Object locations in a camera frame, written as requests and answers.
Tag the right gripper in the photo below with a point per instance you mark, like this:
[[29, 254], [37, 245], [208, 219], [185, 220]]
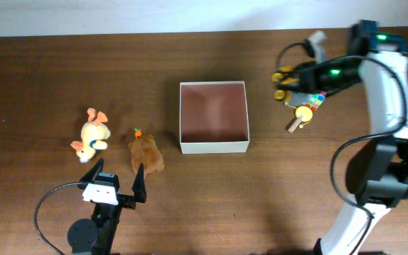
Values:
[[302, 70]]

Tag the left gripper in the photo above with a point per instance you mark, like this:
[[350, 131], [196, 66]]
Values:
[[139, 191]]

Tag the yellow grey toy truck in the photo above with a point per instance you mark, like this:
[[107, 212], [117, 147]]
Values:
[[294, 98]]

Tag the colourful puzzle cube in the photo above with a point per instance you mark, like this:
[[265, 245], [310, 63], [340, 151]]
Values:
[[314, 101]]

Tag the yellow wooden rattle drum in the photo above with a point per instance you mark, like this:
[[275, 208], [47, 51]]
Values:
[[302, 116]]

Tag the brown plush toy with carrot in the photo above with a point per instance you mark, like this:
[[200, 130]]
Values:
[[144, 151]]

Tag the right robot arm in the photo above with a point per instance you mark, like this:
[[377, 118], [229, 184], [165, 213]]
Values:
[[377, 176]]

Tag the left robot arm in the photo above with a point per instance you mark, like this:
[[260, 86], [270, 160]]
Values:
[[95, 235]]

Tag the cream plush bunny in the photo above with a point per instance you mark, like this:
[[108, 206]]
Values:
[[94, 134]]

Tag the white cardboard box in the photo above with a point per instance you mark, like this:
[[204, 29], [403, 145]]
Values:
[[213, 117]]

